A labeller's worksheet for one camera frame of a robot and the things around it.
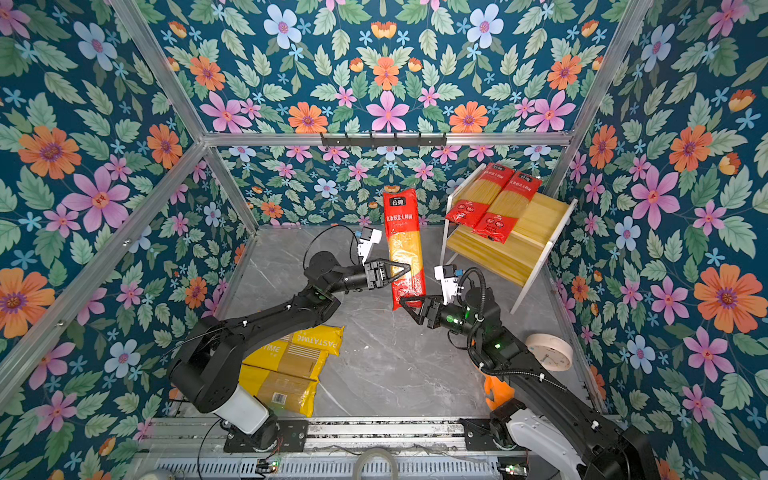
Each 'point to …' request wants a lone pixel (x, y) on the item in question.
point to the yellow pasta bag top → (314, 343)
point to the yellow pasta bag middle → (282, 356)
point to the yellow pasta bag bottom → (280, 390)
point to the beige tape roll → (554, 351)
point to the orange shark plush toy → (501, 392)
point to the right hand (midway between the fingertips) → (407, 300)
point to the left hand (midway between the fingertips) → (409, 266)
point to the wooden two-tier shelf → (518, 261)
